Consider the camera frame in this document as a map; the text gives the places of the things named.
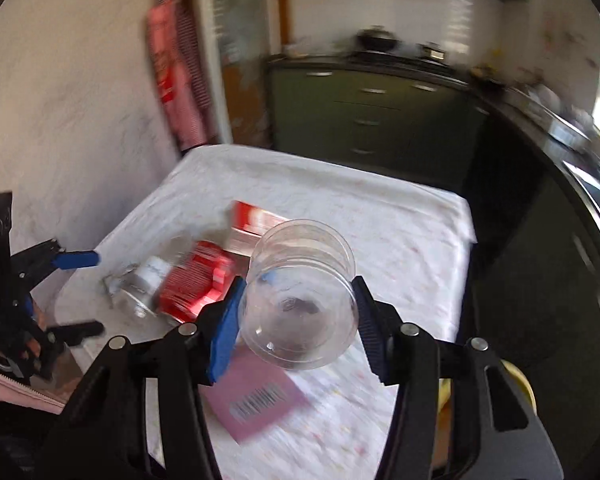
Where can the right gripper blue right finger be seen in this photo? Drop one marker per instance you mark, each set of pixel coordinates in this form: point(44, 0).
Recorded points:
point(376, 326)

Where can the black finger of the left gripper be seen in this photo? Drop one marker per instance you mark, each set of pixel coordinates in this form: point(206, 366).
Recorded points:
point(74, 334)

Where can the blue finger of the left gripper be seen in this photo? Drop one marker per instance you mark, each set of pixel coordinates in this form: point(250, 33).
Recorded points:
point(76, 260)

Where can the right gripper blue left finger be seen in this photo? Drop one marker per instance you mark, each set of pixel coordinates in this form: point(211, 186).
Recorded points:
point(226, 331)

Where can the crushed red soda can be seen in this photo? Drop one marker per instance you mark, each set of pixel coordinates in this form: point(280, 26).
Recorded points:
point(202, 277)

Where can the clear plastic cup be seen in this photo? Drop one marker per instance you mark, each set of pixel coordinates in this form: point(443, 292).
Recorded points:
point(298, 311)

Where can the pink paper card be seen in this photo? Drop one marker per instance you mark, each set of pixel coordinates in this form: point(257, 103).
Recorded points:
point(252, 396)

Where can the red white snack wrapper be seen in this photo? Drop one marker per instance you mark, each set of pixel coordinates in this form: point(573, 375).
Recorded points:
point(249, 224)

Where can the white pill bottle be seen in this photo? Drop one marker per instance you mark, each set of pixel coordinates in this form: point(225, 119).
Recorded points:
point(138, 288)

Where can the yellow rimmed trash bin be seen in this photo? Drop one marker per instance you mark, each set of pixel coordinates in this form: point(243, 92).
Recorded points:
point(444, 418)

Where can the green kitchen cabinets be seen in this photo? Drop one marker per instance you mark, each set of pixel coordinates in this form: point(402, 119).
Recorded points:
point(406, 124)

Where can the white floral tablecloth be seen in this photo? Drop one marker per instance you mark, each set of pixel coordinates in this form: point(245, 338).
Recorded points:
point(410, 243)

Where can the red hanging apron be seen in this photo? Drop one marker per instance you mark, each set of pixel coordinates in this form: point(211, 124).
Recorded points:
point(179, 78)

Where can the black wok on stove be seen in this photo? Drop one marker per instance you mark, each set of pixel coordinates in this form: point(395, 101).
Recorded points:
point(376, 39)

